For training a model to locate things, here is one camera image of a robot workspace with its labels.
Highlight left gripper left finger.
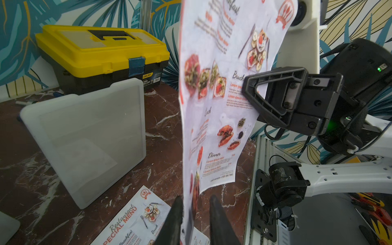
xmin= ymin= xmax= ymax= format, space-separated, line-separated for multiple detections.
xmin=154 ymin=196 xmax=183 ymax=245

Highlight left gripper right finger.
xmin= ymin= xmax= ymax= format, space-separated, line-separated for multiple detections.
xmin=209 ymin=195 xmax=241 ymax=245

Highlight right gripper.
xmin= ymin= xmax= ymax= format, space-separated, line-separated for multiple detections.
xmin=242 ymin=66 xmax=344 ymax=136

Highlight restaurant special menu sheet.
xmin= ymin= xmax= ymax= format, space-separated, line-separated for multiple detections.
xmin=179 ymin=0 xmax=299 ymax=245

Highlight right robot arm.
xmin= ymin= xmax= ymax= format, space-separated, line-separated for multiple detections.
xmin=242 ymin=39 xmax=392 ymax=245

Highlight right white menu rack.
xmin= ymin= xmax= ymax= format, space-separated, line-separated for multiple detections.
xmin=20 ymin=78 xmax=146 ymax=209

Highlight white menu rack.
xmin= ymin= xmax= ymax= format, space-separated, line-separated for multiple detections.
xmin=0 ymin=212 xmax=20 ymax=245
xmin=20 ymin=78 xmax=146 ymax=209

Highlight middle white menu rack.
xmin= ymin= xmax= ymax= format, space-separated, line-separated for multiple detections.
xmin=0 ymin=212 xmax=20 ymax=245

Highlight pink menu sheet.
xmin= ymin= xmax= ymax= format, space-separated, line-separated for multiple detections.
xmin=90 ymin=185 xmax=210 ymax=245

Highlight yellow black toolbox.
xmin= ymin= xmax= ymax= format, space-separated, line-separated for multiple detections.
xmin=36 ymin=25 xmax=170 ymax=95

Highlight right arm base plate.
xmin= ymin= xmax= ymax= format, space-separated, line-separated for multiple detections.
xmin=251 ymin=169 xmax=277 ymax=243

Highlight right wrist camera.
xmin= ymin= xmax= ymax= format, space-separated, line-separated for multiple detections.
xmin=276 ymin=0 xmax=329 ymax=74

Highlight blue handled pliers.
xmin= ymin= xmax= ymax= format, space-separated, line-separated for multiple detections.
xmin=53 ymin=92 xmax=64 ymax=98

